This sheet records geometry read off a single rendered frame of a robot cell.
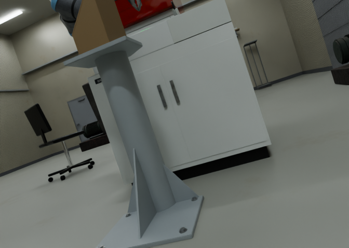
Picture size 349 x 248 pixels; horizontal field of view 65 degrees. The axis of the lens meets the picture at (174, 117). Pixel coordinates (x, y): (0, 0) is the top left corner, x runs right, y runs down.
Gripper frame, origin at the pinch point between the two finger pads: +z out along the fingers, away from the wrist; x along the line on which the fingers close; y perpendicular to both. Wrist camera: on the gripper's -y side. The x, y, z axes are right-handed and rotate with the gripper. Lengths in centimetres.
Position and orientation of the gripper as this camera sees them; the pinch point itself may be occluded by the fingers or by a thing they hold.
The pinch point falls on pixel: (137, 8)
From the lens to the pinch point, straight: 183.6
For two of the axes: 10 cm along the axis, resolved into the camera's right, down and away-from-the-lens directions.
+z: 3.2, 9.5, 0.4
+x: -9.2, 3.0, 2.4
